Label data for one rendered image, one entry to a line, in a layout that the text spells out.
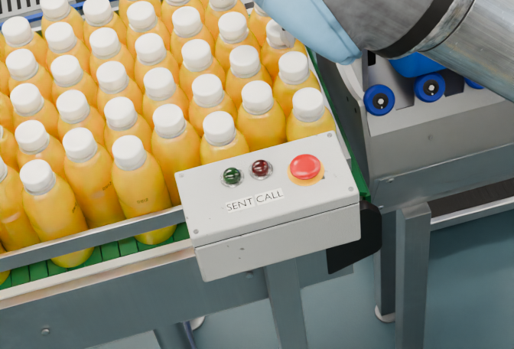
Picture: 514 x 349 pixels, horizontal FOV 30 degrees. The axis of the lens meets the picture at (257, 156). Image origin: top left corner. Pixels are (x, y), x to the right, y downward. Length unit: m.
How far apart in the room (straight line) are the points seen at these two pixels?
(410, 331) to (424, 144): 0.66
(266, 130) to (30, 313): 0.41
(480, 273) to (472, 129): 0.92
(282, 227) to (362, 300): 1.19
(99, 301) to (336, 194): 0.42
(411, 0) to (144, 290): 0.82
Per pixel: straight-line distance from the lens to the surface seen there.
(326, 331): 2.25
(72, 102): 1.28
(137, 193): 1.24
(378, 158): 1.43
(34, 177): 1.22
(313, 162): 1.12
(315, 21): 0.63
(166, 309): 1.42
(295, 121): 1.24
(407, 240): 1.71
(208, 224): 1.10
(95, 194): 1.28
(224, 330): 2.28
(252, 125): 1.25
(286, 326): 1.38
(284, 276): 1.26
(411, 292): 1.87
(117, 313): 1.41
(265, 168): 1.12
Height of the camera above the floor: 2.00
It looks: 52 degrees down
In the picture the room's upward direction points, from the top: 10 degrees counter-clockwise
